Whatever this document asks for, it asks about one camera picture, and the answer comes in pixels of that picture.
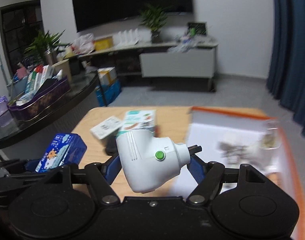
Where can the white plug-in repellent heater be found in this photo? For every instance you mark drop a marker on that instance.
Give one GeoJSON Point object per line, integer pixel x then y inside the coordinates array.
{"type": "Point", "coordinates": [149, 162]}

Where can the white tv cabinet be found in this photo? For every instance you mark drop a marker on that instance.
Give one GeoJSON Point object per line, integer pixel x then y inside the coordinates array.
{"type": "Point", "coordinates": [155, 60]}

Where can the black round table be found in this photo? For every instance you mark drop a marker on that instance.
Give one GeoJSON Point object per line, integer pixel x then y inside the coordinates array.
{"type": "Point", "coordinates": [28, 140]}

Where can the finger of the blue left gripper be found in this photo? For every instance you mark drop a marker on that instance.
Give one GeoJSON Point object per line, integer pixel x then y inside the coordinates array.
{"type": "Point", "coordinates": [31, 165]}

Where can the large plant steel pot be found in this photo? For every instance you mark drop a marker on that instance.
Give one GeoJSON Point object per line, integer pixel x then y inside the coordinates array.
{"type": "Point", "coordinates": [45, 47]}

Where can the black green display box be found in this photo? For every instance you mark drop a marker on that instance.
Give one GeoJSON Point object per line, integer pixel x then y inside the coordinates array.
{"type": "Point", "coordinates": [197, 28]}

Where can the teal bandage box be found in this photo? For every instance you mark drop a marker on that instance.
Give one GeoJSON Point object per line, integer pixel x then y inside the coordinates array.
{"type": "Point", "coordinates": [138, 119]}

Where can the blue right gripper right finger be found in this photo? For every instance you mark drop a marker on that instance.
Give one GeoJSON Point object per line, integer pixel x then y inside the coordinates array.
{"type": "Point", "coordinates": [197, 168]}

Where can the blue floss pick box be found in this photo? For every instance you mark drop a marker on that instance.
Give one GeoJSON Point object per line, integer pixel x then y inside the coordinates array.
{"type": "Point", "coordinates": [64, 149]}

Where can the orange white shoebox lid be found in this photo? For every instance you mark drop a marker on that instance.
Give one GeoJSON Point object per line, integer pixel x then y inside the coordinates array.
{"type": "Point", "coordinates": [240, 159]}

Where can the white plastic bag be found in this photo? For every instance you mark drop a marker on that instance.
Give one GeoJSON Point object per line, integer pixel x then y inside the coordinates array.
{"type": "Point", "coordinates": [84, 44]}

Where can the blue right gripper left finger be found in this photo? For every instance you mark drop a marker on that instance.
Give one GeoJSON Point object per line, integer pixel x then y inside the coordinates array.
{"type": "Point", "coordinates": [111, 168]}

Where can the blue curtain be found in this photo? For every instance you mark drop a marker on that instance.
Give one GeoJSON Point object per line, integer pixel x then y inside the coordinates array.
{"type": "Point", "coordinates": [286, 77]}

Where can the potted plant on cabinet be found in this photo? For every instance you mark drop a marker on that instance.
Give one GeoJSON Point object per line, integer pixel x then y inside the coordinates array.
{"type": "Point", "coordinates": [154, 17]}

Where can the white small carton box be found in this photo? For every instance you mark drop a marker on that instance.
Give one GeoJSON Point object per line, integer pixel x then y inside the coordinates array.
{"type": "Point", "coordinates": [106, 128]}

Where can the blue storage crate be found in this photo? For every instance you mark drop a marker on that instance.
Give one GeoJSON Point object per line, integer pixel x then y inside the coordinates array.
{"type": "Point", "coordinates": [110, 93]}

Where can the yellow box on cabinet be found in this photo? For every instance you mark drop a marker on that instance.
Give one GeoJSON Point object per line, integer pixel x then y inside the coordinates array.
{"type": "Point", "coordinates": [104, 43]}

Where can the light wooden side table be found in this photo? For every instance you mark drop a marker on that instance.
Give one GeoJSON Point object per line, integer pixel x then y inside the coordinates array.
{"type": "Point", "coordinates": [182, 185]}

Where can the purple decorative tin box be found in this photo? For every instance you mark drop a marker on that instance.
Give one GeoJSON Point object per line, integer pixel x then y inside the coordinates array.
{"type": "Point", "coordinates": [50, 92]}

